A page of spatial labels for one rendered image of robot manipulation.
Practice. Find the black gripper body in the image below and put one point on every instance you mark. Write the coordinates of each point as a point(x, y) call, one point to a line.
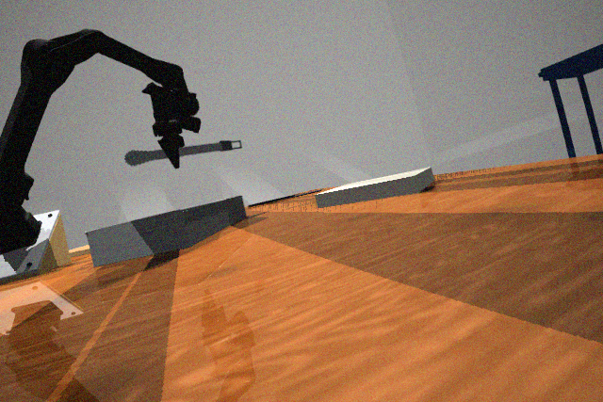
point(165, 126)

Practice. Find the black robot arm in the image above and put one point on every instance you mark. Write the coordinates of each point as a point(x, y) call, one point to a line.
point(45, 66)

